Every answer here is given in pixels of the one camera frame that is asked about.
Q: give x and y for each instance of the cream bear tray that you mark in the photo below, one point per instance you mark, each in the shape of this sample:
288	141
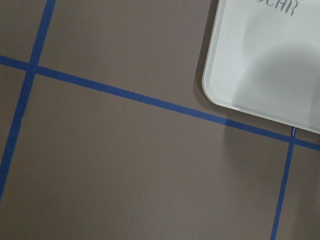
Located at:
263	59

